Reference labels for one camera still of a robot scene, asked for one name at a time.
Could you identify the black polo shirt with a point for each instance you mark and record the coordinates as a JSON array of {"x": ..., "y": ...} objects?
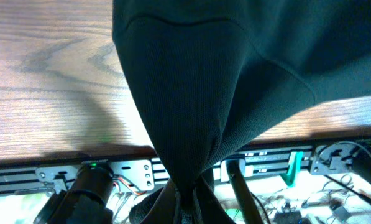
[{"x": 209, "y": 76}]

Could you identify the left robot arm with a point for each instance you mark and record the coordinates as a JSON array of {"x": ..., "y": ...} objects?
[{"x": 86, "y": 203}]

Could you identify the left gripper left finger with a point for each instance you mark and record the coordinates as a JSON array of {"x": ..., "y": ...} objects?
[{"x": 162, "y": 206}]

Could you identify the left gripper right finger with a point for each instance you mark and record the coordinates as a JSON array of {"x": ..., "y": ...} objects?
[{"x": 206, "y": 207}]

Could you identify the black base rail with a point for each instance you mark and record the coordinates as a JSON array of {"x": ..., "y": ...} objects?
[{"x": 324, "y": 157}]

